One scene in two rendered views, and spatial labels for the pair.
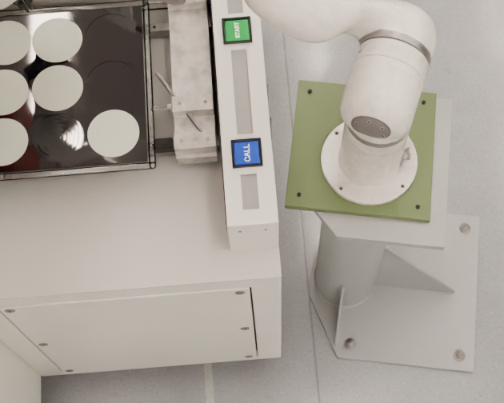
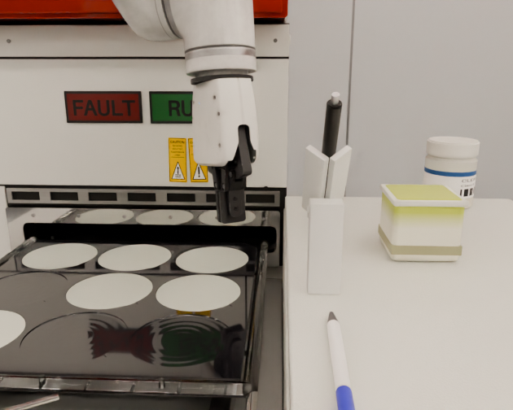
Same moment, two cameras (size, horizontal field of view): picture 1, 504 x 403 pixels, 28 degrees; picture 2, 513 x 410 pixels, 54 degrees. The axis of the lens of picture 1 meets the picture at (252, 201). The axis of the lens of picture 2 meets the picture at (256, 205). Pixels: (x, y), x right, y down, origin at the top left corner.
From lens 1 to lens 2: 189 cm
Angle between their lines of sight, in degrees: 76
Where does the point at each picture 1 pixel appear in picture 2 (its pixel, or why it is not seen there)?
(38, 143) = (31, 275)
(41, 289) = not seen: outside the picture
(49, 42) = (196, 285)
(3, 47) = (204, 257)
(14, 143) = (50, 261)
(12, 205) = not seen: outside the picture
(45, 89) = (114, 281)
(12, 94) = (125, 261)
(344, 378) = not seen: outside the picture
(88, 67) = (127, 314)
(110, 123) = not seen: outside the picture
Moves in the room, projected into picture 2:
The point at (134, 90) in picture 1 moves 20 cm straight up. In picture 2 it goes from (37, 359) to (7, 146)
